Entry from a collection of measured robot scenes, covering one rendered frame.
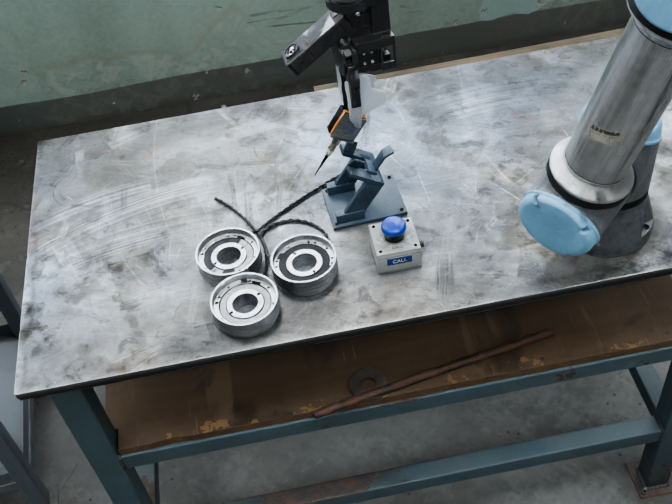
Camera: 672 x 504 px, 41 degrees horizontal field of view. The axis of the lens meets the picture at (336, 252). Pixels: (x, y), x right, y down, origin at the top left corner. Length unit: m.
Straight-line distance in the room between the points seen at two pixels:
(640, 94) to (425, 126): 0.66
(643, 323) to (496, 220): 0.37
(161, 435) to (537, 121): 0.88
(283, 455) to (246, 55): 1.46
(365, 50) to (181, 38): 1.77
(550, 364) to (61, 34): 1.99
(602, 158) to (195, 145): 0.82
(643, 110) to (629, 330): 0.66
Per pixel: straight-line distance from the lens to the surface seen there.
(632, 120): 1.13
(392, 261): 1.40
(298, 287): 1.38
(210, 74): 3.13
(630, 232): 1.44
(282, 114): 1.74
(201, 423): 1.60
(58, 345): 1.46
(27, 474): 2.05
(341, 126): 1.40
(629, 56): 1.08
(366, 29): 1.33
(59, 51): 3.08
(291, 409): 1.58
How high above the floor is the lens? 1.87
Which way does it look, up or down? 47 degrees down
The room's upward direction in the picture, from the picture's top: 8 degrees counter-clockwise
